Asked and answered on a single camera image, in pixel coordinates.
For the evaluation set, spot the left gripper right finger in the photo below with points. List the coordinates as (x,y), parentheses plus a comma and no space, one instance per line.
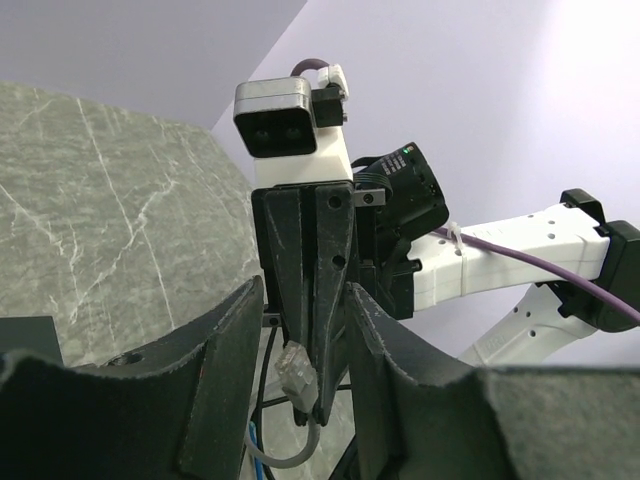
(422,414)

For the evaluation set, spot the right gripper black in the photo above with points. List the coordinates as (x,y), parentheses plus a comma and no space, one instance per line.
(304,238)

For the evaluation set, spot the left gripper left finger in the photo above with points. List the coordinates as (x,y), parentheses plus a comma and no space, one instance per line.
(176,408)

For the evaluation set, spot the black ethernet cable short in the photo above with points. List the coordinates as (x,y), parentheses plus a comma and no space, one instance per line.
(270,347)

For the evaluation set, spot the black network switch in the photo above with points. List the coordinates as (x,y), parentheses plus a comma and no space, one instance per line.
(34,333)

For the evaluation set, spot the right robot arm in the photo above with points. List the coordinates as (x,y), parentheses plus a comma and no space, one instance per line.
(581,271)

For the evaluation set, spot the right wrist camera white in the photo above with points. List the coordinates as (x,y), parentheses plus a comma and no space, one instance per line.
(293,126)

